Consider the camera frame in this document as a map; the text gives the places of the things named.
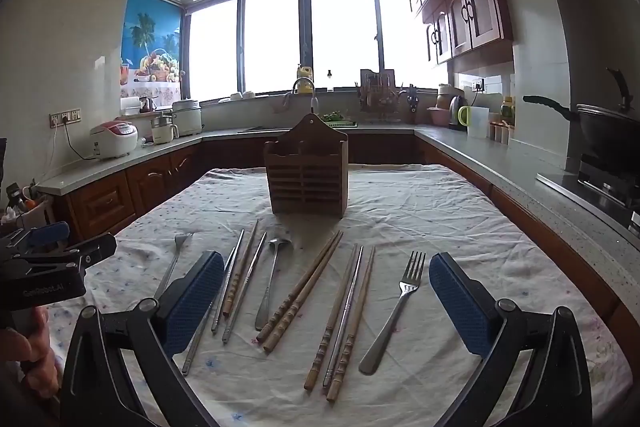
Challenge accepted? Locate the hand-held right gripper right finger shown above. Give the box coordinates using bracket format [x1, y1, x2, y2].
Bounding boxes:
[428, 251, 595, 427]

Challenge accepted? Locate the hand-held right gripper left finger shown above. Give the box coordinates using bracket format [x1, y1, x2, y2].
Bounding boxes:
[59, 250, 226, 427]

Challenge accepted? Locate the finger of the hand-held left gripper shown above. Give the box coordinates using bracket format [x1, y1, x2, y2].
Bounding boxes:
[20, 221, 71, 253]
[30, 233, 118, 272]

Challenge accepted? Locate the wooden utensil holder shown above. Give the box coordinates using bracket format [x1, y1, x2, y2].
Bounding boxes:
[263, 113, 349, 219]

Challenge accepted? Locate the knife block with utensils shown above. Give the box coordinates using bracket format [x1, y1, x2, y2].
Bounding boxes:
[398, 84, 426, 124]

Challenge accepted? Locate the person's left hand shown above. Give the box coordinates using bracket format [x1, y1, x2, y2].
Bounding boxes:
[0, 306, 60, 400]

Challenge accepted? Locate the cluttered storage rack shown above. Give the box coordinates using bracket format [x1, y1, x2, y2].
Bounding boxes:
[0, 179, 53, 233]

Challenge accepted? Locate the small metal fork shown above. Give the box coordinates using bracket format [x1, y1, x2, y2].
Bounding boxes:
[152, 232, 195, 300]

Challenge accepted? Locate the large metal fork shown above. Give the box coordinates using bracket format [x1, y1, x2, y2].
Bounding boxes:
[358, 251, 427, 376]

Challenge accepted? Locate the metal spoon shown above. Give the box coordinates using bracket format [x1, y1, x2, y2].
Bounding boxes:
[254, 237, 293, 332]

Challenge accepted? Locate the white dotted tablecloth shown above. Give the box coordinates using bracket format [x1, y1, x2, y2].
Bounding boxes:
[47, 163, 633, 427]

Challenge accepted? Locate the red white rice cooker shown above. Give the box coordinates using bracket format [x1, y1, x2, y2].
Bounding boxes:
[90, 121, 138, 160]

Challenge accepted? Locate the small white electric pot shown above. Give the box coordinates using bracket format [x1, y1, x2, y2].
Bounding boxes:
[150, 114, 180, 144]

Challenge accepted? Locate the grey kitchen countertop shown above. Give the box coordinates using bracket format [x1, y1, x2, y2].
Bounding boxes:
[36, 122, 640, 308]

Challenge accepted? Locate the large white rice cooker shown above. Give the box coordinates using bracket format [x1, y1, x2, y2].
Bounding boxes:
[171, 99, 203, 136]

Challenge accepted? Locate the row of spice jars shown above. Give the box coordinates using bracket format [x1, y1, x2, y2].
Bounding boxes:
[489, 119, 513, 145]

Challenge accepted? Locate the gas stove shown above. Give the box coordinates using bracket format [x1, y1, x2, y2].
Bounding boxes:
[537, 154, 640, 230]

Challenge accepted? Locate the kitchen sink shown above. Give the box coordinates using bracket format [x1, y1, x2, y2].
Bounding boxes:
[237, 124, 293, 134]

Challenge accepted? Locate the steel electric kettle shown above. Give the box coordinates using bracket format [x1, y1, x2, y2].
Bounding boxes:
[448, 94, 468, 130]

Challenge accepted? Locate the white-lidded jar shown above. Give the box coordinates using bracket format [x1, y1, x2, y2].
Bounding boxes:
[436, 83, 463, 110]

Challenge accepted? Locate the palm tree fruit poster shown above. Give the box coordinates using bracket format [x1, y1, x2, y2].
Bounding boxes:
[120, 0, 183, 100]

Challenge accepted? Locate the green vegetable basket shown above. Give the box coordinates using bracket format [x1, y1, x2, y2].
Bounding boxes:
[320, 111, 358, 128]

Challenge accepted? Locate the black wok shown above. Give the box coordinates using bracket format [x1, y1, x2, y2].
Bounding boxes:
[522, 68, 640, 158]

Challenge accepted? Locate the chrome kitchen faucet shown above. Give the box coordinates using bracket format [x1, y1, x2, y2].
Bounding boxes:
[291, 77, 319, 114]

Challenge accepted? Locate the kitchen window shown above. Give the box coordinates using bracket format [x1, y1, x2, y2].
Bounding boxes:
[182, 0, 451, 102]

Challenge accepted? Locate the black power cable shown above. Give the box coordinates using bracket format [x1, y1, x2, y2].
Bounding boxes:
[54, 122, 101, 162]

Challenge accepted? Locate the wall power socket strip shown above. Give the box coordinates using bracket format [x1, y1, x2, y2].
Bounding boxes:
[49, 108, 82, 128]

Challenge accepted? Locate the green-handled white pitcher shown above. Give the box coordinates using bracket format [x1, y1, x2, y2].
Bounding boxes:
[458, 105, 490, 139]

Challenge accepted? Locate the wire dish rack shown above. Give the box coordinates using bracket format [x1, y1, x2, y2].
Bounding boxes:
[357, 68, 401, 122]

